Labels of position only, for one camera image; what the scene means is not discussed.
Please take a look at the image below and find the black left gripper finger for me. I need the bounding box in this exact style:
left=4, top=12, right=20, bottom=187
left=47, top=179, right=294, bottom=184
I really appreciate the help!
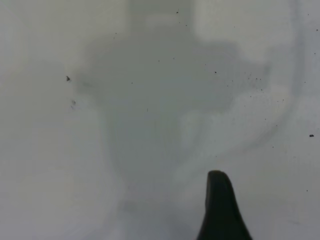
left=195, top=170, right=254, bottom=240

